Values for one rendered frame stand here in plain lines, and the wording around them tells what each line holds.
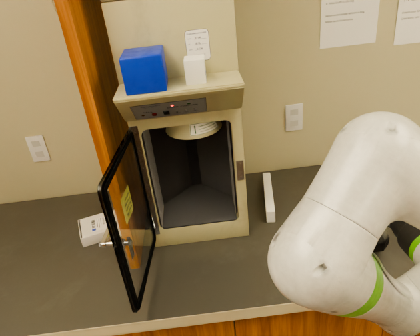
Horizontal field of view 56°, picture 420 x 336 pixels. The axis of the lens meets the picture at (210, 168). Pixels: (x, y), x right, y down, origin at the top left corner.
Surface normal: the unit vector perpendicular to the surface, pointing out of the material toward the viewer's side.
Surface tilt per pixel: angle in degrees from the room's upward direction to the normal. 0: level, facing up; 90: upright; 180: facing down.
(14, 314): 0
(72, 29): 90
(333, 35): 90
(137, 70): 90
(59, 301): 0
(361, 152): 47
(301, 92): 90
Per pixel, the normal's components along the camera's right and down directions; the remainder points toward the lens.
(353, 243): 0.20, -0.02
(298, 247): -0.48, -0.44
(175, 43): 0.07, 0.50
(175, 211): -0.10, -0.86
